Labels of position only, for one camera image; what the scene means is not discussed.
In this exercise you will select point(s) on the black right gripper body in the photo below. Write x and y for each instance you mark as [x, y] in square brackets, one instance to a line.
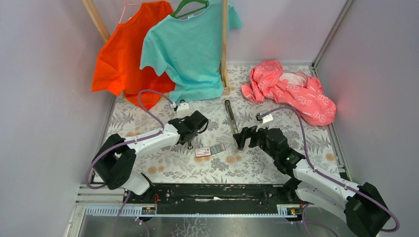
[258, 138]

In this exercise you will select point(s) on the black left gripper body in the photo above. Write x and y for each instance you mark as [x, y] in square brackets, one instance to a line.
[194, 136]

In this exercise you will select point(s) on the white red staple box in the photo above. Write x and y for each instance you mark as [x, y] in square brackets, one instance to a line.
[203, 152]

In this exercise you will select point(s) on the silver staple strip tray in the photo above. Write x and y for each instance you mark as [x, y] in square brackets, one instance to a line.
[217, 149]

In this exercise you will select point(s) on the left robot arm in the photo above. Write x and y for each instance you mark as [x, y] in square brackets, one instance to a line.
[115, 159]

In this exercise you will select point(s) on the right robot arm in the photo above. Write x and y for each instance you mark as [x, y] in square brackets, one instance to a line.
[361, 207]

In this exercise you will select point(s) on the floral table mat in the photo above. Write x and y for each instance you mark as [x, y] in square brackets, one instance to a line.
[177, 164]

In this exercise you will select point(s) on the pink patterned cloth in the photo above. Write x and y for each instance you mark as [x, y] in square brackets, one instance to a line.
[305, 93]

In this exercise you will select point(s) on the wooden clothes rack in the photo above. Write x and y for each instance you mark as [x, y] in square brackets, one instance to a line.
[105, 35]

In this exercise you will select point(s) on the teal t-shirt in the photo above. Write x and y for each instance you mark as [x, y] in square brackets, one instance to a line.
[189, 51]

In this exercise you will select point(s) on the orange t-shirt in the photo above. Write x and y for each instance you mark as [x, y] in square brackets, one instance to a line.
[117, 64]

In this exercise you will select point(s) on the green clothes hanger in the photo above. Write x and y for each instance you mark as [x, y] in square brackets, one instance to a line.
[188, 7]

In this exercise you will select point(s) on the pink clothes hanger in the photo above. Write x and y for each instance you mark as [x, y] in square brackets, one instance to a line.
[129, 9]

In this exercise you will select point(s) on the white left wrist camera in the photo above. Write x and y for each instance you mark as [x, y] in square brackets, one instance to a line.
[182, 110]

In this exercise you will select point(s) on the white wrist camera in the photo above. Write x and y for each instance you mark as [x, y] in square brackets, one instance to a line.
[264, 120]
[182, 110]

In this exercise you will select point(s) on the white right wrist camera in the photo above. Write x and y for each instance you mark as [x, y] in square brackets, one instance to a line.
[264, 120]

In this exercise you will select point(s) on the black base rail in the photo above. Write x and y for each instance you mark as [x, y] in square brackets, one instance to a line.
[218, 199]

